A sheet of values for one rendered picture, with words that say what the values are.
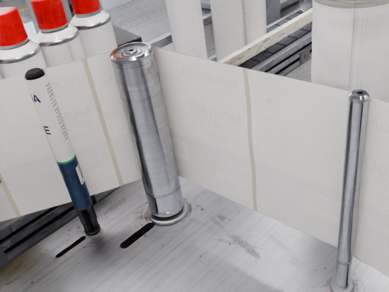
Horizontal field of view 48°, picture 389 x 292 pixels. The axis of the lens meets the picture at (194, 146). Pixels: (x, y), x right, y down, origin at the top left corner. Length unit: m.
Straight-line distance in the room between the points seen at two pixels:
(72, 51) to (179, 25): 0.19
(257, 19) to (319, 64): 0.32
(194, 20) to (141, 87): 0.31
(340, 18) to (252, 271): 0.25
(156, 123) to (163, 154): 0.04
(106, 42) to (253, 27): 0.31
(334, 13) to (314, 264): 0.23
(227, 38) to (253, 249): 0.41
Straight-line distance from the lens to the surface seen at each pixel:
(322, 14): 0.46
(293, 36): 0.87
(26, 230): 0.57
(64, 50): 0.54
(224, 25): 0.74
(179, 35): 0.68
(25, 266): 0.49
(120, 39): 0.99
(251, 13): 0.78
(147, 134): 0.40
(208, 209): 0.48
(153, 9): 1.31
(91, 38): 0.57
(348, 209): 0.34
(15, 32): 0.52
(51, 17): 0.54
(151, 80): 0.38
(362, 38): 0.46
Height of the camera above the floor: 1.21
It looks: 34 degrees down
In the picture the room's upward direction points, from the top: 9 degrees counter-clockwise
